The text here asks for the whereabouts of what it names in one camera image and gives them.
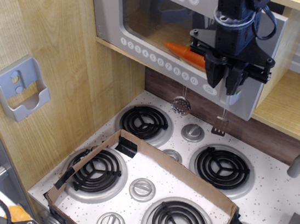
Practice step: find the silver hanging skimmer spoon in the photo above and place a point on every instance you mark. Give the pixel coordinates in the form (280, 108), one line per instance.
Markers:
(181, 105)

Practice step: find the brown cardboard barrier frame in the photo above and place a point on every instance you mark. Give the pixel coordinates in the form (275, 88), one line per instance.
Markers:
(170, 178)

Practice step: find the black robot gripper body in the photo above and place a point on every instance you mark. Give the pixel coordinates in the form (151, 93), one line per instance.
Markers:
(239, 24)

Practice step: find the front left black burner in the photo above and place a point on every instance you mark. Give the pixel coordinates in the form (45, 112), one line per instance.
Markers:
(99, 180)

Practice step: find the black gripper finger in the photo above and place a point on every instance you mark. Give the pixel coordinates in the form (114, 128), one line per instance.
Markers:
(215, 67)
(236, 77)

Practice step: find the silver hanging slotted spatula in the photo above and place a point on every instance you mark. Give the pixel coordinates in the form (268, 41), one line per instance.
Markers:
(220, 124)

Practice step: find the back left black burner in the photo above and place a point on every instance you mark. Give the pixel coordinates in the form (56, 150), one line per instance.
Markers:
(146, 122)

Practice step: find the back right black burner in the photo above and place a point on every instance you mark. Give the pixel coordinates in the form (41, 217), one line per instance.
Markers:
(226, 168)

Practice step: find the centre silver stove knob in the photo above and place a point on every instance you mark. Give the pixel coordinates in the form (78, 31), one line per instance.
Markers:
(142, 190)

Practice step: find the grey wall phone holder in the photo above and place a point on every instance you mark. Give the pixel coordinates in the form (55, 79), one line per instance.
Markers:
(14, 80)

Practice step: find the orange toy carrot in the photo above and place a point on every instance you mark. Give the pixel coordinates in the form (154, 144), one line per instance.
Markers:
(186, 54)

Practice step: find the silver toy microwave door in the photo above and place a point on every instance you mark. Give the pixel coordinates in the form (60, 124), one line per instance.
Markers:
(140, 28)

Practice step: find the back silver stove knob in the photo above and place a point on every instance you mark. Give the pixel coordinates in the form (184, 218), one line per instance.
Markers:
(192, 133)

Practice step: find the middle small silver knob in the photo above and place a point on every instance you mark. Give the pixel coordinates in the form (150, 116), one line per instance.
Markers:
(173, 154)

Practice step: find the wooden shelf board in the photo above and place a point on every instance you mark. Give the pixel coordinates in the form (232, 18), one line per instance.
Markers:
(277, 118)

